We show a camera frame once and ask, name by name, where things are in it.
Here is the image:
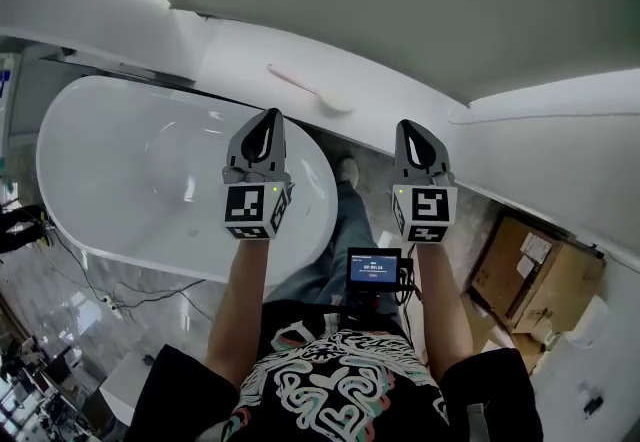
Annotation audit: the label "black printed t-shirt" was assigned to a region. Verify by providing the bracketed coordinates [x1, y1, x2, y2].
[127, 302, 544, 442]

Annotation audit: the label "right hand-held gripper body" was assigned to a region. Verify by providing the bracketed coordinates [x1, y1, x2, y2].
[390, 171, 459, 246]

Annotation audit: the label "black display cable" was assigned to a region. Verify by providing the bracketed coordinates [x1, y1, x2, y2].
[396, 258, 427, 307]

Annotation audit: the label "large brown cardboard box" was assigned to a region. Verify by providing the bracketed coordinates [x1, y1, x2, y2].
[462, 214, 607, 337]

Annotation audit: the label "black equipment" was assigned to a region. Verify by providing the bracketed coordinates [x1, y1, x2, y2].
[0, 204, 52, 254]

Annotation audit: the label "black floor cable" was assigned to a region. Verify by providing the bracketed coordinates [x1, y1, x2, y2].
[48, 228, 211, 327]

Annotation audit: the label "white windowsill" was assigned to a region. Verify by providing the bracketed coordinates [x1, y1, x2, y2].
[197, 17, 640, 272]

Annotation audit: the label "white cabinet with blue labels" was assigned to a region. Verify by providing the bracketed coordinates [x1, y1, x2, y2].
[0, 51, 25, 162]

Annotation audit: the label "blue jeans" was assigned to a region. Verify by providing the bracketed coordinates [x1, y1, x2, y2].
[262, 182, 382, 312]

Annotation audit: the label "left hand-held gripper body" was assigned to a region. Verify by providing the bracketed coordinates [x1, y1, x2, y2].
[221, 162, 294, 242]

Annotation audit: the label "person's right forearm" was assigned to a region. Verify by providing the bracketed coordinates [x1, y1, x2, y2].
[413, 241, 474, 385]

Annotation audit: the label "white bathtub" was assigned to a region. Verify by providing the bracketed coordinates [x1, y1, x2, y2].
[35, 74, 339, 288]

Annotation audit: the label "person's left forearm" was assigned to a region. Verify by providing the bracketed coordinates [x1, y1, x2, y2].
[205, 237, 279, 392]

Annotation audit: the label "white long-handled brush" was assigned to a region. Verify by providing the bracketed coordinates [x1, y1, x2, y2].
[266, 63, 355, 117]

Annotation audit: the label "white platform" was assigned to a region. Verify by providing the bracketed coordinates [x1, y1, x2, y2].
[98, 349, 167, 432]

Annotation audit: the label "small black display screen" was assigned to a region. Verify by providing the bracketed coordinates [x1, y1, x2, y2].
[347, 247, 403, 294]

